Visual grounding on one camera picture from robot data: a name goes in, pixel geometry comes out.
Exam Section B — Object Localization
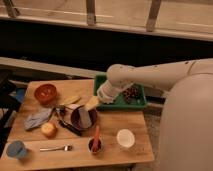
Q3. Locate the metal fork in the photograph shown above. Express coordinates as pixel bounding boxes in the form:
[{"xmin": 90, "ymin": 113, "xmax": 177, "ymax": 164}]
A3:
[{"xmin": 40, "ymin": 145, "xmax": 73, "ymax": 152}]

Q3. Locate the yellow apple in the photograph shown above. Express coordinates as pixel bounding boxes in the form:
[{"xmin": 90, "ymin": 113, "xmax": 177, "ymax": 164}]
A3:
[{"xmin": 41, "ymin": 122, "xmax": 57, "ymax": 138}]

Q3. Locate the red bowl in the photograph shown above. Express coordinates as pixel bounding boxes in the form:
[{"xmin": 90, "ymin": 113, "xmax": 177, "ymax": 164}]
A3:
[{"xmin": 34, "ymin": 84, "xmax": 57, "ymax": 104}]

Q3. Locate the black handled tool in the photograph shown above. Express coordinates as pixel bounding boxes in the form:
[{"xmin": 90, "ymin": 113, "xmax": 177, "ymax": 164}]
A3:
[{"xmin": 55, "ymin": 106, "xmax": 82, "ymax": 136}]

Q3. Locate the dark cup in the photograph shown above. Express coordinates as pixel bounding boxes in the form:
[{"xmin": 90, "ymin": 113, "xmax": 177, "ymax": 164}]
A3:
[{"xmin": 88, "ymin": 138, "xmax": 103, "ymax": 155}]

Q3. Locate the banana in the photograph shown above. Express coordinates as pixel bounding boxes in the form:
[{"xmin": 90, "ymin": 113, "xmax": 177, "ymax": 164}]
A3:
[{"xmin": 59, "ymin": 95, "xmax": 81, "ymax": 106}]

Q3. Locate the blue cup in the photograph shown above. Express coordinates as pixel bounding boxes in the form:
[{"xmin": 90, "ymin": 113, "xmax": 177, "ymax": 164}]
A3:
[{"xmin": 6, "ymin": 140, "xmax": 27, "ymax": 159}]

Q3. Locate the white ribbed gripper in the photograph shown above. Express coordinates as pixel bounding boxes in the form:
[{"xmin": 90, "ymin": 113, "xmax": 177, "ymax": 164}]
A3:
[{"xmin": 84, "ymin": 80, "xmax": 120, "ymax": 111}]

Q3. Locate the green plastic tray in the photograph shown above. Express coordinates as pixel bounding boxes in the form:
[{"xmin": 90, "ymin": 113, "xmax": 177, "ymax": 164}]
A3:
[{"xmin": 97, "ymin": 84, "xmax": 147, "ymax": 110}]

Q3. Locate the purple bowl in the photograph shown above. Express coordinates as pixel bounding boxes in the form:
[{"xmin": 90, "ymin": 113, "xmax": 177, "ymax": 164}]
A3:
[{"xmin": 71, "ymin": 106, "xmax": 97, "ymax": 131}]

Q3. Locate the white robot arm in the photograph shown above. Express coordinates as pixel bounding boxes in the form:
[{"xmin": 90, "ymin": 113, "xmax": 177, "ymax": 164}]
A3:
[{"xmin": 85, "ymin": 58, "xmax": 213, "ymax": 111}]

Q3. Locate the white cup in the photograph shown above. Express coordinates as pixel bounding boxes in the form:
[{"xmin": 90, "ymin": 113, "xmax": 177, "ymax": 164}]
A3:
[{"xmin": 116, "ymin": 129, "xmax": 135, "ymax": 149}]

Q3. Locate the grey cloth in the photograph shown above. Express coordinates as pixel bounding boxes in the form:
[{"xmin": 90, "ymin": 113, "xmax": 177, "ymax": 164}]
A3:
[{"xmin": 24, "ymin": 108, "xmax": 52, "ymax": 131}]

